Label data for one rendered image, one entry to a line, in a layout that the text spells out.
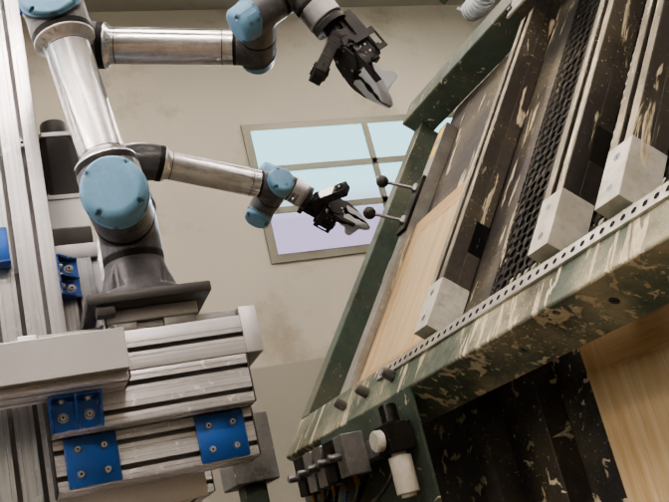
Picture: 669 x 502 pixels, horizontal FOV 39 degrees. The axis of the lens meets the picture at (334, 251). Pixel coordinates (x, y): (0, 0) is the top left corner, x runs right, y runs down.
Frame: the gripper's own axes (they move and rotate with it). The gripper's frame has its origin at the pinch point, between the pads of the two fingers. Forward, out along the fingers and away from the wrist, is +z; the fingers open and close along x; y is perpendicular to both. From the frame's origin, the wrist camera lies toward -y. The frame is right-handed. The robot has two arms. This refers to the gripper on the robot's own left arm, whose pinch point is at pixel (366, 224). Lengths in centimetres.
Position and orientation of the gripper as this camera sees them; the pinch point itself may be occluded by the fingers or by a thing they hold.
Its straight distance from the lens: 278.3
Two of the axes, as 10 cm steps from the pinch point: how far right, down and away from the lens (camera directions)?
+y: -4.7, 6.3, 6.2
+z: 8.6, 4.7, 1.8
